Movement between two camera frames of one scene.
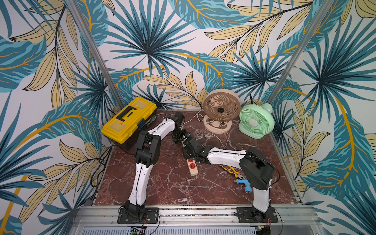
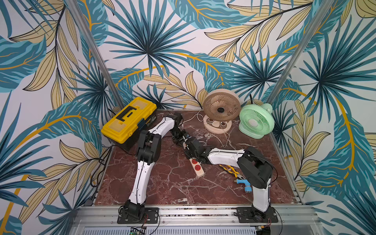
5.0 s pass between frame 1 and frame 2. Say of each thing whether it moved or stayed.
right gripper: stayed
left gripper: stayed
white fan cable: stayed
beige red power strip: moved
